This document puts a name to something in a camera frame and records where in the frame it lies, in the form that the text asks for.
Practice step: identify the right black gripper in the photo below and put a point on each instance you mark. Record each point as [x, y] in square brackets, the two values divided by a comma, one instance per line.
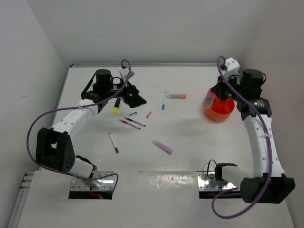
[218, 89]

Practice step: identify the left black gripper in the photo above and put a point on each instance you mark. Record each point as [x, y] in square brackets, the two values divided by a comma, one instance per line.
[135, 99]

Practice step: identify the pink glue bottle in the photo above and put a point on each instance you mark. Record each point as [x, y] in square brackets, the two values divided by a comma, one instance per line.
[208, 100]

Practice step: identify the yellow black highlighter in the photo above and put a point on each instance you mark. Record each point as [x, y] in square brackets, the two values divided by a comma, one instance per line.
[116, 106]

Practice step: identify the grey orange marker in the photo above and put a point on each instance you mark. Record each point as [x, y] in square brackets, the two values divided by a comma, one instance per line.
[176, 96]

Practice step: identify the lilac marker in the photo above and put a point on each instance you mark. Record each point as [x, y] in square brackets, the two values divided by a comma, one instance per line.
[162, 146]

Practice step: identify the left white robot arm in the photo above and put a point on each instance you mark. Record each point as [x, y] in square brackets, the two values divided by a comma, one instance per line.
[54, 149]

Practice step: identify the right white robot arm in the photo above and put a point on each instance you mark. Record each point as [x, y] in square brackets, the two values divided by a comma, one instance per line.
[269, 178]

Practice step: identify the blue ballpoint pen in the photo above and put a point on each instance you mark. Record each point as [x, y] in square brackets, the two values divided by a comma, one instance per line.
[138, 123]

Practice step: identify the orange divided container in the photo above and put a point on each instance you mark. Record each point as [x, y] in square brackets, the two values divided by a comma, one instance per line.
[220, 110]

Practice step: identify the red ballpoint pen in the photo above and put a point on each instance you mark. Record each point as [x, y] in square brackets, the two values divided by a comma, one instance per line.
[127, 123]

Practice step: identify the blue capped white pen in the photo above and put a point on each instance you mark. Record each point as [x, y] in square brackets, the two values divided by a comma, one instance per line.
[163, 101]

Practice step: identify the purple capped white pen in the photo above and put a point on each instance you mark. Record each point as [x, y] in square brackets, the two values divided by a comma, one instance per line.
[113, 143]

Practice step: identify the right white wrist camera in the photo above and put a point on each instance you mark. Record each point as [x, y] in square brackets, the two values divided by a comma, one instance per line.
[232, 68]

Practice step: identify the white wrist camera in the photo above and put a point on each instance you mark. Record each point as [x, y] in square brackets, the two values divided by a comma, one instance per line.
[232, 68]
[124, 73]

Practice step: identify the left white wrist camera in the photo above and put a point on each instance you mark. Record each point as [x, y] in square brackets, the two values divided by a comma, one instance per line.
[124, 73]

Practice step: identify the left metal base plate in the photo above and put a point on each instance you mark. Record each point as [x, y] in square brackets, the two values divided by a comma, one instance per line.
[100, 184]

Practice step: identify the metal base plate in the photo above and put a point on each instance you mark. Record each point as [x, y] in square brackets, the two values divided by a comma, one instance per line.
[206, 182]
[100, 184]

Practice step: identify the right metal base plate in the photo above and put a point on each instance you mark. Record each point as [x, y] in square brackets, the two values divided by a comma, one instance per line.
[206, 182]

